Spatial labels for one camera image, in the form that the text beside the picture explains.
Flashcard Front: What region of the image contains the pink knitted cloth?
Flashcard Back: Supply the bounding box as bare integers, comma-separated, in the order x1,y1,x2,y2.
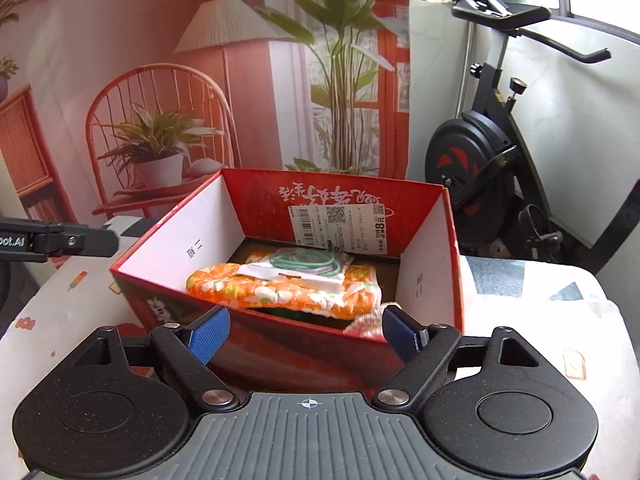
343,302,399,341

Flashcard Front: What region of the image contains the orange floral soft cloth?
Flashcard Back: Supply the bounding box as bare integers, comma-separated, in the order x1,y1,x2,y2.
186,263,382,321

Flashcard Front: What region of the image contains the printed room backdrop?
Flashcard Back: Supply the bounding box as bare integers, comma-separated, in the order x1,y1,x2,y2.
1,0,409,226

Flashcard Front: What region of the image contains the red strawberry cardboard box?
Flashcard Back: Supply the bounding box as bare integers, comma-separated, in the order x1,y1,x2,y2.
112,169,463,392

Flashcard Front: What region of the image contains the black exercise bike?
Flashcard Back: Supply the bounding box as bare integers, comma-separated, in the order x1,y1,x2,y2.
424,0,639,274

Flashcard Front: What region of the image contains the green hair ties pack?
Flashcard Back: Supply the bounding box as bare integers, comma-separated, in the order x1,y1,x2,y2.
236,247,354,294

